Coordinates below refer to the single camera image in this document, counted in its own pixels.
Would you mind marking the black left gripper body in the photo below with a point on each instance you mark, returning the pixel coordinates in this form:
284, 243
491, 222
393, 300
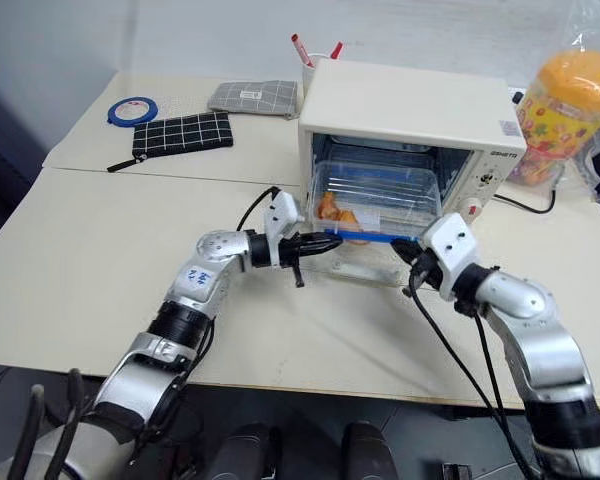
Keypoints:
292, 248

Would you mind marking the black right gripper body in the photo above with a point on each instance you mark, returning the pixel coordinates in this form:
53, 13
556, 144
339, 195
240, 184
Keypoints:
426, 270

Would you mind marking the clear blue-rimmed food container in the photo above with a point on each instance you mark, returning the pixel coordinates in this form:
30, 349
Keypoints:
380, 190

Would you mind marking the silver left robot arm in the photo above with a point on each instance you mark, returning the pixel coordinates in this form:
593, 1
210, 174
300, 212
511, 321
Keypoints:
200, 280

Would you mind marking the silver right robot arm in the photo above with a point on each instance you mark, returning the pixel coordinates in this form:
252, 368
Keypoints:
525, 295

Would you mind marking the orange fried food piece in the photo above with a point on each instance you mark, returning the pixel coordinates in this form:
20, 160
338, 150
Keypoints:
327, 206
349, 216

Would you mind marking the glass toaster oven door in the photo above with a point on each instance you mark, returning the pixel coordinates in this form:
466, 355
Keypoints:
365, 267

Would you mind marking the white toaster oven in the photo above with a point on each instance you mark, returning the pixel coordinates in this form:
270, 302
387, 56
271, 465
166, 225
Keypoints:
395, 100

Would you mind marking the grey grid pencil pouch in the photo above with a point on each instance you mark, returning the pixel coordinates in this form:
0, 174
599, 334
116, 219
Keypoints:
252, 97

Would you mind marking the black grid pencil pouch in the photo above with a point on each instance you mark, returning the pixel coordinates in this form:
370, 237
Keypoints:
182, 132

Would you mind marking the white pen cup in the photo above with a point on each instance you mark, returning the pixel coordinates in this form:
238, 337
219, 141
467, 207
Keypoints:
310, 80

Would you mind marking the red marker pen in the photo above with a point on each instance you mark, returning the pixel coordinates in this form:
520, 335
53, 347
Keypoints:
336, 50
302, 50

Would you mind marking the dark rounded shape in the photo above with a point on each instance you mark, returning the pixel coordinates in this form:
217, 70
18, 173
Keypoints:
247, 452
367, 452

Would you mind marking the blue tape roll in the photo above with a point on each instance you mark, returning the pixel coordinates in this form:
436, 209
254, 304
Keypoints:
114, 114

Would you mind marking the orange-lidded colourful print jar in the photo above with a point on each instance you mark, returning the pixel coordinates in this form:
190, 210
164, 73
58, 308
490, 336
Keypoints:
575, 80

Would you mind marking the clear plastic bag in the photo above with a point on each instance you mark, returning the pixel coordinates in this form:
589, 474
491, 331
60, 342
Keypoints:
595, 30

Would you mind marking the silver robot torso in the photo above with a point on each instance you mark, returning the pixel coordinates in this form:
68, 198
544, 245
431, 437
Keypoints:
80, 450

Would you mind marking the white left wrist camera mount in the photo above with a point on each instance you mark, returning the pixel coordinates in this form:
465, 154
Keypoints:
282, 212

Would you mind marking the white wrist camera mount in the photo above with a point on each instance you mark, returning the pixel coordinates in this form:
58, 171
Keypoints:
455, 240
282, 212

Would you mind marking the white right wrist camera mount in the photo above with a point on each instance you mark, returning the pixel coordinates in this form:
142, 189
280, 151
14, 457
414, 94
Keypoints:
455, 240

